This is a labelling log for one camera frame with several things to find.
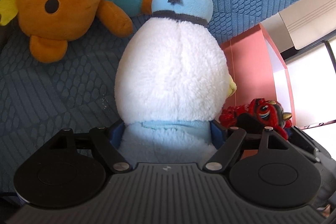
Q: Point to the white blue duck plush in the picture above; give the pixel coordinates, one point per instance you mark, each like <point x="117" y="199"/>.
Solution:
<point x="171" y="82"/>

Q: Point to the blue textured chair cover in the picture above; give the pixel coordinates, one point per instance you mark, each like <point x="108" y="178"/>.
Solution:
<point x="37" y="100"/>

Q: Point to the red black monster toy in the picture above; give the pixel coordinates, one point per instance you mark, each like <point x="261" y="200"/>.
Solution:
<point x="268" y="112"/>

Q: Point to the pink cardboard box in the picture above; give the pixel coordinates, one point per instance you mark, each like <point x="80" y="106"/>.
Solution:
<point x="258" y="70"/>

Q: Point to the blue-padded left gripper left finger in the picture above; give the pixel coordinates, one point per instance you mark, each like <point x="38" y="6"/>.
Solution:
<point x="105" y="144"/>

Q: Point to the black curved tube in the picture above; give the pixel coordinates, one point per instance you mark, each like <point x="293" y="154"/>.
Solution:
<point x="331" y="54"/>

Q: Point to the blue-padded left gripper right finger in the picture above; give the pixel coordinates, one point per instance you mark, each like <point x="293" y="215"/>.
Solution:
<point x="228" y="142"/>

